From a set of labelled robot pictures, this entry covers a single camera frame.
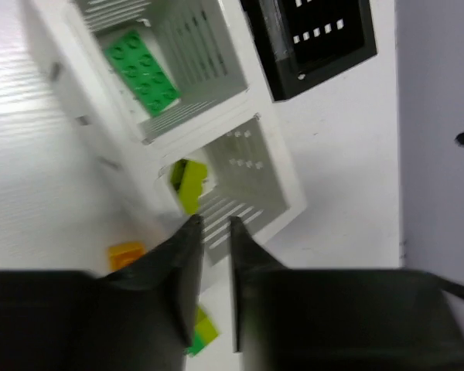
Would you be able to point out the white slotted container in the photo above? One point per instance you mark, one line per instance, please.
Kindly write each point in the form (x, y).
(224, 117)

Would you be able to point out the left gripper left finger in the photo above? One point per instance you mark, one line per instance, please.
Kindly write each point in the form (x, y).
(140, 317)

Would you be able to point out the green lime lego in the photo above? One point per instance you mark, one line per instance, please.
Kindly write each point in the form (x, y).
(205, 332)

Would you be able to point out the orange small lego brick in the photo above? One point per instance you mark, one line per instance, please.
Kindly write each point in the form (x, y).
(123, 254)

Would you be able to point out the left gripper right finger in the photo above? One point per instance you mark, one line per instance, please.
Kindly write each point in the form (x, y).
(339, 319)

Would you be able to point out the black slotted container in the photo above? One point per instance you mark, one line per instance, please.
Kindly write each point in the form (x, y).
(302, 44)

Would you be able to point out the lime green lego plate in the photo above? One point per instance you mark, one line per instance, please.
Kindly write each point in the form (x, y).
(187, 177)

